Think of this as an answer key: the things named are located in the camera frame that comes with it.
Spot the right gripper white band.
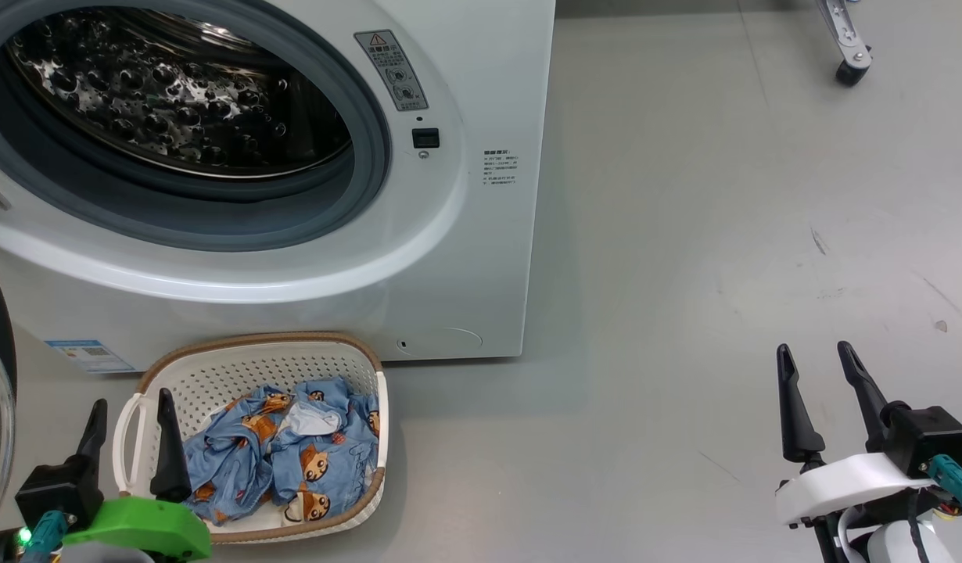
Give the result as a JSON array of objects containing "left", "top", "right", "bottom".
[{"left": 776, "top": 341, "right": 940, "bottom": 563}]

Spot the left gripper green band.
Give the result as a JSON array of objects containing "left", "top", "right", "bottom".
[{"left": 62, "top": 388, "right": 214, "bottom": 563}]

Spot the blue cartoon print garment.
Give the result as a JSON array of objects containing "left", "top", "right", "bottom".
[
  {"left": 268, "top": 377, "right": 381, "bottom": 523},
  {"left": 182, "top": 383, "right": 296, "bottom": 523}
]

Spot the white basket with brown rim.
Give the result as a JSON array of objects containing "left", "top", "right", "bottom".
[{"left": 111, "top": 332, "right": 389, "bottom": 545}]

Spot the white front-load washing machine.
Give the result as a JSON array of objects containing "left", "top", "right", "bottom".
[{"left": 0, "top": 0, "right": 557, "bottom": 375}]

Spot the blue energy label sticker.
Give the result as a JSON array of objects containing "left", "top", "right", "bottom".
[{"left": 44, "top": 339, "right": 136, "bottom": 375}]

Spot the metal caster wheel leg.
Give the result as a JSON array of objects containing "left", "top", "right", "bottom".
[{"left": 813, "top": 0, "right": 874, "bottom": 88}]

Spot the grey warning sticker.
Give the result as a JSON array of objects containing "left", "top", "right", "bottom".
[{"left": 354, "top": 29, "right": 430, "bottom": 113}]

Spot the left arm cable teal plug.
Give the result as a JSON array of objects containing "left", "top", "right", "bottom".
[{"left": 18, "top": 511, "right": 69, "bottom": 563}]

